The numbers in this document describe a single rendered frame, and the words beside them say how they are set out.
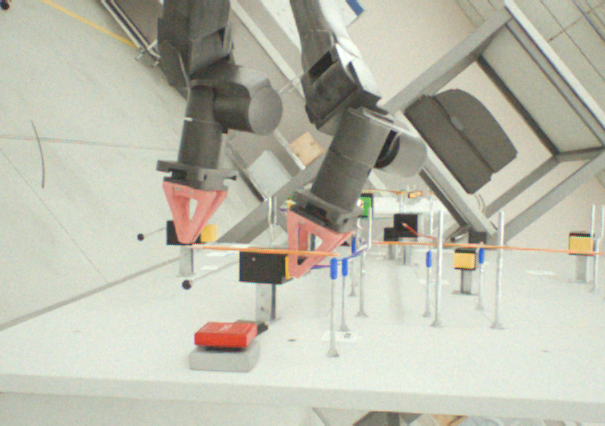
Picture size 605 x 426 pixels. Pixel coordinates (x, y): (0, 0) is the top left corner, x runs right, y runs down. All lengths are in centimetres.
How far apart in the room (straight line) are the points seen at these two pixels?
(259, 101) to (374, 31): 771
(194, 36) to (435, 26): 779
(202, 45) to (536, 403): 52
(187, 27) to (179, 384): 39
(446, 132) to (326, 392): 136
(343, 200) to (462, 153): 114
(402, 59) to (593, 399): 790
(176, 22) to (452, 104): 120
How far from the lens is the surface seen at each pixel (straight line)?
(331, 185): 76
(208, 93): 83
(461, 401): 59
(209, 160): 83
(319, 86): 81
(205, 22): 78
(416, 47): 846
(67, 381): 65
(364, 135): 76
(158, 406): 116
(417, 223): 136
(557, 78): 186
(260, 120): 78
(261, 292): 82
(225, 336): 63
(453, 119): 188
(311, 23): 88
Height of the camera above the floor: 131
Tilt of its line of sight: 6 degrees down
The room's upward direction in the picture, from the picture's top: 51 degrees clockwise
